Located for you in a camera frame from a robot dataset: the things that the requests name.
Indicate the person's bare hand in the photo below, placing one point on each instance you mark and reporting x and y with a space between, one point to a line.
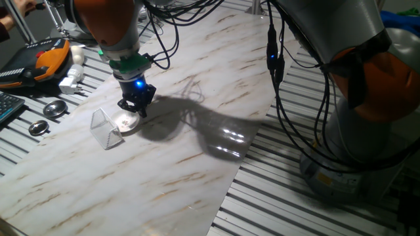
25 6

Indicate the aluminium frame post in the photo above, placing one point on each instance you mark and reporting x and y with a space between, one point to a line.
256 6

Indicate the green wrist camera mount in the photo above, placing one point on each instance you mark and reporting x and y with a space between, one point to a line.
131 64

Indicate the blue bag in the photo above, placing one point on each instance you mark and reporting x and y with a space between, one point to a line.
402 19

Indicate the orange black teach pendant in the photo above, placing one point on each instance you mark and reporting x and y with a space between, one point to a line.
33 62

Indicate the white power adapter plug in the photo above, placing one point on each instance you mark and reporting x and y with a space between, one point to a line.
70 80

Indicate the thin aluminium bar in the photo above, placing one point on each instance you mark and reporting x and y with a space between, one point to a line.
19 21

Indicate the black computer keyboard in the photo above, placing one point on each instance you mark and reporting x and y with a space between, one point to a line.
8 106

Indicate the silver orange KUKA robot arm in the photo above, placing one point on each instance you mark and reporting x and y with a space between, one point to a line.
354 137

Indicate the white egg-shaped object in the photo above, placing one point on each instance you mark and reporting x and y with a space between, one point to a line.
77 54

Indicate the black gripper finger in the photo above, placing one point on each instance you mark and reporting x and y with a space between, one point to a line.
150 95
128 104

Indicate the white plate with berry print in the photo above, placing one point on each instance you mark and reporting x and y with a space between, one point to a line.
126 123

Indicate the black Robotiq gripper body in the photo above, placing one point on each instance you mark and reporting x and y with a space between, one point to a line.
134 91

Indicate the small round steel dish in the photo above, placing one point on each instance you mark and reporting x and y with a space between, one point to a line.
38 128

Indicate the large round steel dish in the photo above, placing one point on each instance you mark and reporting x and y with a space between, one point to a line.
55 109

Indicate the black round spool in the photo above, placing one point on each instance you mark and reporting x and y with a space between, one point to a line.
69 13

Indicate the person's forearm dark sleeve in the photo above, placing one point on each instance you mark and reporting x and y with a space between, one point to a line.
5 31

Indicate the marble pattern mat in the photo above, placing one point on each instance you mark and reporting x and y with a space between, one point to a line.
147 180

